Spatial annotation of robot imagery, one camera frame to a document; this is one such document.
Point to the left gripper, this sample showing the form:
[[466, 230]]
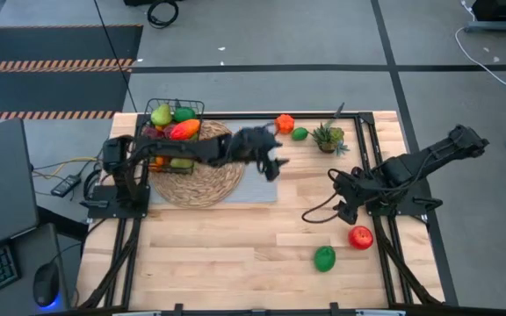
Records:
[[250, 147]]

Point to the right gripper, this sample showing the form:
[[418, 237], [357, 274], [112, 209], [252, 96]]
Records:
[[358, 186]]

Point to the orange mini pumpkin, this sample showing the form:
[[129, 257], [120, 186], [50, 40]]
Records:
[[284, 124]]

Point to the small green lime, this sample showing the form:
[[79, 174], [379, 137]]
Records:
[[299, 134]]

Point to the bright red apple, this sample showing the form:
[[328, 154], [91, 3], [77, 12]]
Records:
[[360, 237]]

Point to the large green lime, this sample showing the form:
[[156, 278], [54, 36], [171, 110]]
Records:
[[325, 259]]

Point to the green bumpy cucumber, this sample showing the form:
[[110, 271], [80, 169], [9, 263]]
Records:
[[195, 137]]

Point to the red-orange mango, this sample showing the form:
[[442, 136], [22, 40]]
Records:
[[185, 129]]

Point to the green pear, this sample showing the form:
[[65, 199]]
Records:
[[182, 163], [161, 115]]

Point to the small orange tangerine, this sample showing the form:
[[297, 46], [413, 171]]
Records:
[[160, 161], [153, 167]]

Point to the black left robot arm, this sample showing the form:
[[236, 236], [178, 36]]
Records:
[[169, 149]]

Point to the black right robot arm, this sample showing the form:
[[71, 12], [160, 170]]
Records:
[[428, 158]]

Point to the grey cloth mat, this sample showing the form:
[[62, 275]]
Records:
[[253, 193]]

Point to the potted succulent plant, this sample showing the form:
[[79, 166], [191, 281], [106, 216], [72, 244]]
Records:
[[328, 138]]

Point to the round woven placemat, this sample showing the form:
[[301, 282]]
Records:
[[209, 184]]

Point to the black power adapter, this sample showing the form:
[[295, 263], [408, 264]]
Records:
[[66, 185]]

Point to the grey metal table base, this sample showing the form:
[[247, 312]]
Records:
[[503, 13]]

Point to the black striped floor mat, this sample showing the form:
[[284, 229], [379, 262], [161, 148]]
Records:
[[51, 44]]

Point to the dark grey desk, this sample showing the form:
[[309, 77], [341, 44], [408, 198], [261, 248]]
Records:
[[29, 246]]

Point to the black computer mouse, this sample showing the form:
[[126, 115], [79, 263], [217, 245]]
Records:
[[45, 284]]

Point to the black metal table frame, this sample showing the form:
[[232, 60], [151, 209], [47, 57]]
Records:
[[244, 116]]

